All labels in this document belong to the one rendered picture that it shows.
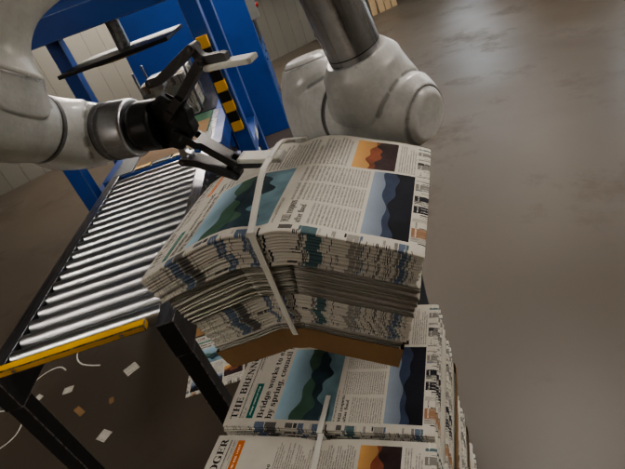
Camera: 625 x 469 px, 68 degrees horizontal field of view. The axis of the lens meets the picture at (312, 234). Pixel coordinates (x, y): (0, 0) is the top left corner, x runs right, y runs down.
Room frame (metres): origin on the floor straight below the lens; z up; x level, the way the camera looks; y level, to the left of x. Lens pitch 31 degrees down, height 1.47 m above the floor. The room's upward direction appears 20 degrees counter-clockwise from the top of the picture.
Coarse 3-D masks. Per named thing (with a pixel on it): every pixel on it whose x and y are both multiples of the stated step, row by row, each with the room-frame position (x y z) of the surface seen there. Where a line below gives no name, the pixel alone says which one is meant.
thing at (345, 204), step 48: (336, 144) 0.72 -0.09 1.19; (384, 144) 0.71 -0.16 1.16; (336, 192) 0.58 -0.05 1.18; (384, 192) 0.57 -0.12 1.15; (288, 240) 0.50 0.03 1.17; (336, 240) 0.48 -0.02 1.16; (384, 240) 0.47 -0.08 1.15; (336, 288) 0.49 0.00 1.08; (384, 288) 0.46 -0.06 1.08; (384, 336) 0.48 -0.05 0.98
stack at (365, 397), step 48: (432, 336) 0.59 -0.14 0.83; (240, 384) 0.64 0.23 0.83; (288, 384) 0.60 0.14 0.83; (336, 384) 0.56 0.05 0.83; (384, 384) 0.52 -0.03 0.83; (432, 384) 0.49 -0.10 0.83; (240, 432) 0.55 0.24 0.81; (288, 432) 0.51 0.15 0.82; (336, 432) 0.47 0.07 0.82; (384, 432) 0.44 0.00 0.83; (432, 432) 0.41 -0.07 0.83
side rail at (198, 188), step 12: (204, 180) 1.85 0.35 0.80; (216, 180) 2.05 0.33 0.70; (192, 192) 1.76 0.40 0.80; (192, 204) 1.64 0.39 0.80; (168, 312) 1.00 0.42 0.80; (156, 324) 0.97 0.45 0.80; (168, 324) 0.96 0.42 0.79; (180, 324) 0.98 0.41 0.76; (192, 324) 1.04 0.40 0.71; (168, 336) 0.96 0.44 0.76; (180, 336) 0.96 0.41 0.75; (192, 336) 1.00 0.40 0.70; (180, 348) 0.96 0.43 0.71; (192, 348) 0.96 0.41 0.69
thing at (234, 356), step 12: (264, 336) 0.55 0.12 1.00; (276, 336) 0.54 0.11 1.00; (240, 348) 0.57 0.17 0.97; (252, 348) 0.56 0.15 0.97; (264, 348) 0.55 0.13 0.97; (276, 348) 0.55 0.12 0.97; (288, 348) 0.54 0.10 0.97; (228, 360) 0.59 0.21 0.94; (240, 360) 0.58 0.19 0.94; (252, 360) 0.57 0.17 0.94
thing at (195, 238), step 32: (224, 192) 0.73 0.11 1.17; (192, 224) 0.68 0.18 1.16; (224, 224) 0.58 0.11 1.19; (160, 256) 0.65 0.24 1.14; (192, 256) 0.56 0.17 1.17; (224, 256) 0.55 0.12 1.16; (160, 288) 0.61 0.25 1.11; (192, 288) 0.58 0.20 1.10; (224, 288) 0.56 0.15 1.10; (192, 320) 0.60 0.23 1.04; (224, 320) 0.58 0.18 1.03; (256, 320) 0.56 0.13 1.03
